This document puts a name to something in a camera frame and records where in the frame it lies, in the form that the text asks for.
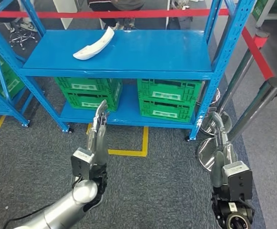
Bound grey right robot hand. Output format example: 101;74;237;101
210;111;238;188

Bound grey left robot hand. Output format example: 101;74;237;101
87;99;110;167

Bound white curved plastic part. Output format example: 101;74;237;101
73;26;115;61

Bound blue metal shelf rack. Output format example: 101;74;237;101
0;41;34;128
0;0;257;142

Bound green plastic folding crate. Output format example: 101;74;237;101
0;47;26;102
137;79;203;123
55;77;123;112

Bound red barrier belt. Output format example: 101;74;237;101
0;9;230;19
241;27;275;81

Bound person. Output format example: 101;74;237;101
3;17;38;34
88;0;146;31

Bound dark grey bag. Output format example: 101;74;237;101
166;0;194;31

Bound white desk panel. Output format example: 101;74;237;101
52;0;80;30

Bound black stool chrome base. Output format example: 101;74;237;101
8;30;38;50

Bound white desk leg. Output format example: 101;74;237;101
165;0;172;30

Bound stacked green crates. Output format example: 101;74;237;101
252;0;276;21

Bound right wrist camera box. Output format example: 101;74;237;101
222;161;253;202

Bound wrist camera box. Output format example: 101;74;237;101
70;147;94;181
222;161;253;202

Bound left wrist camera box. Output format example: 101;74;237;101
70;147;94;181

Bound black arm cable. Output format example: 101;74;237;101
2;175;82;229

